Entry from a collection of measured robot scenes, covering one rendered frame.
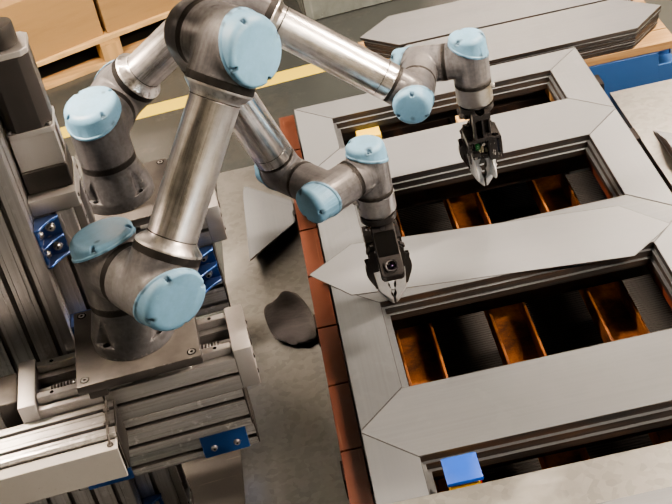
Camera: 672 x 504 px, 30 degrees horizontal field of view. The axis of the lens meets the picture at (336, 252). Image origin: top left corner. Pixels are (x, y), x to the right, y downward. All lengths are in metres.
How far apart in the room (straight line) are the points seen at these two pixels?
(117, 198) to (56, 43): 3.14
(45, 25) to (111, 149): 3.12
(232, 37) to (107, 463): 0.77
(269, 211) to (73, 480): 1.09
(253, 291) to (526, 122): 0.76
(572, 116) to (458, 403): 0.99
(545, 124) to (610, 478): 1.33
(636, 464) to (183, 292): 0.76
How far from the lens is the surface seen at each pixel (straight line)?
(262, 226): 3.06
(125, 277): 2.07
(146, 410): 2.32
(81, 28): 5.75
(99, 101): 2.59
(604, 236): 2.61
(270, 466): 2.48
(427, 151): 2.95
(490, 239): 2.63
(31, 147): 2.32
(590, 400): 2.23
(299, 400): 2.60
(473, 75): 2.53
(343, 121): 3.17
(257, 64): 2.00
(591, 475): 1.84
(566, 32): 3.41
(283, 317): 2.77
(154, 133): 5.14
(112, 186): 2.63
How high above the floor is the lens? 2.39
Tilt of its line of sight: 35 degrees down
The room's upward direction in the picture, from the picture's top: 12 degrees counter-clockwise
